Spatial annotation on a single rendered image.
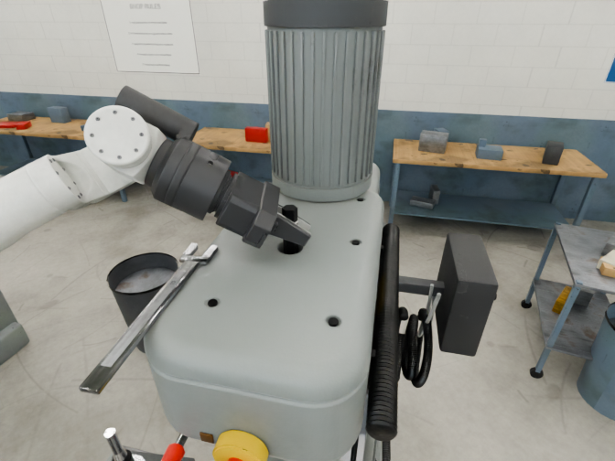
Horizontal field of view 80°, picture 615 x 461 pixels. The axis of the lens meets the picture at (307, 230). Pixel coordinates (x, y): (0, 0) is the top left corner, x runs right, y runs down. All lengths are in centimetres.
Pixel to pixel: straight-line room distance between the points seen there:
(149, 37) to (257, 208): 514
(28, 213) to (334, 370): 37
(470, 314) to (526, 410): 214
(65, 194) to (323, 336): 33
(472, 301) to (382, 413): 44
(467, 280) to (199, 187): 56
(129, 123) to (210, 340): 25
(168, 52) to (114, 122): 498
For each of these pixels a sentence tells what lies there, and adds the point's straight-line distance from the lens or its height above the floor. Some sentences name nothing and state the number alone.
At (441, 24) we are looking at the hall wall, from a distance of 466.
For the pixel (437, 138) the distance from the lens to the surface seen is 428.
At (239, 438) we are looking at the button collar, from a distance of 46.
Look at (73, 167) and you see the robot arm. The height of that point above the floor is 202.
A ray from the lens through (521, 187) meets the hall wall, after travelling 525.
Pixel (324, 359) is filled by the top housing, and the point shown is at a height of 189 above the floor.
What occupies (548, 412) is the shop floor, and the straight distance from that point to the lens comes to 303.
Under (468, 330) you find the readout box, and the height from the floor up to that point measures 159.
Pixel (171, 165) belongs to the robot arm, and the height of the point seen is 203.
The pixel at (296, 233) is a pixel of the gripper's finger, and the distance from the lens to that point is 51.
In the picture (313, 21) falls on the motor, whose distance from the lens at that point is 60.
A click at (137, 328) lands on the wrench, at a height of 190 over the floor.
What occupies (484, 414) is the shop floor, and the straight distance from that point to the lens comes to 283.
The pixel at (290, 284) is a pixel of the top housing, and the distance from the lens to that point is 47.
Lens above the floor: 218
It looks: 30 degrees down
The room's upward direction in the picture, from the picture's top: straight up
